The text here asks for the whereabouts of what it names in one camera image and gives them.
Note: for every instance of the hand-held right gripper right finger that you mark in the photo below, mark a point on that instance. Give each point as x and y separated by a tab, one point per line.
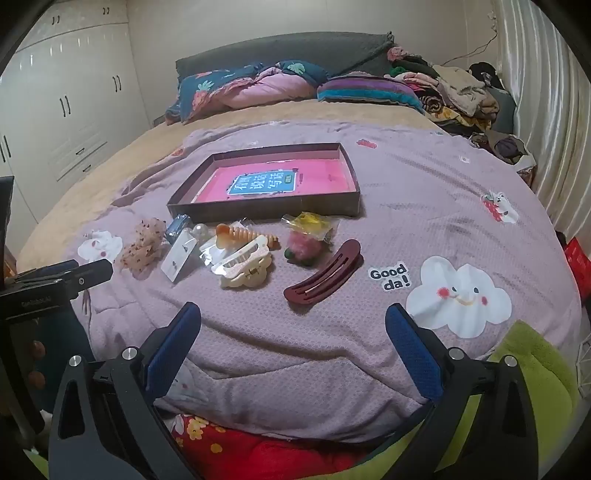
415	350

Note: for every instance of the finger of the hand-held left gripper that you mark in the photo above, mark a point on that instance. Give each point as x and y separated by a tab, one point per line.
51	268
94	272

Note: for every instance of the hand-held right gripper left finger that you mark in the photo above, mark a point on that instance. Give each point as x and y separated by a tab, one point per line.
175	346

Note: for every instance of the pink lace bow hair clip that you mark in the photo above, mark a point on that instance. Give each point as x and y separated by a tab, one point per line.
143	247

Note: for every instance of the white earring card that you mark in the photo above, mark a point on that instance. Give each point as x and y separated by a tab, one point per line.
178	258

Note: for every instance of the small blue box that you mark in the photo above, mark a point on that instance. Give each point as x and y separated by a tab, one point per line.
177	227

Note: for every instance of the cream claw hair clip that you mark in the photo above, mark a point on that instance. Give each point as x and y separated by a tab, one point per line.
244	270

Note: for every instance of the shallow brown cardboard box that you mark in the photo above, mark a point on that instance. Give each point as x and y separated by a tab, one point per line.
258	212

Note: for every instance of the person's left hand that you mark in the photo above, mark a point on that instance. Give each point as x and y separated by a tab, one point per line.
36	379

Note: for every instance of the tan bed sheet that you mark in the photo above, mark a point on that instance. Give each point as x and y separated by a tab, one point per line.
92	184

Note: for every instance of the clear plastic bag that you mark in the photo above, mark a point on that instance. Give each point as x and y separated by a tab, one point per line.
208	253

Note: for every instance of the pearl hair clip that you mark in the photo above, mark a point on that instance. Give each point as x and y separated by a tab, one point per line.
201	232

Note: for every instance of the dark red banana hair clip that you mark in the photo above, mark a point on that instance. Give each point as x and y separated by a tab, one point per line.
330	272

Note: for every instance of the green fleece garment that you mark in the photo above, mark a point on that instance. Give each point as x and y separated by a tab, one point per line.
545	364

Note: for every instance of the red floral garment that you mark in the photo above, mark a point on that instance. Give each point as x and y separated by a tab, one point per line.
258	454

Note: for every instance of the purple printed blanket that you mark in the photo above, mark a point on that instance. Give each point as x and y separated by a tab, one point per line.
415	207

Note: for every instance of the yellow hair accessory packet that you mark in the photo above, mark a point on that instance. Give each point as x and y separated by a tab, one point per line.
311	224

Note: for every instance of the white wardrobe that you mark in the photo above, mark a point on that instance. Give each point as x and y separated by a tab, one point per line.
69	101

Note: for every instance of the pink book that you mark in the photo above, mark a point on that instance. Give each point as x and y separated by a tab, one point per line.
323	179

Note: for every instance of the blue pink floral quilt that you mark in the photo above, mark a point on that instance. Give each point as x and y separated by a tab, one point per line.
258	87

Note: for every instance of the pile of clothes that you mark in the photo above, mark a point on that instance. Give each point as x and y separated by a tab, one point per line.
461	92

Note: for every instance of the striped folded blanket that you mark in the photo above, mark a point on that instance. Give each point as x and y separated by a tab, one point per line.
364	90

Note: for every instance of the cream curtain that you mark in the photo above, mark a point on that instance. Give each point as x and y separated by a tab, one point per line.
549	115

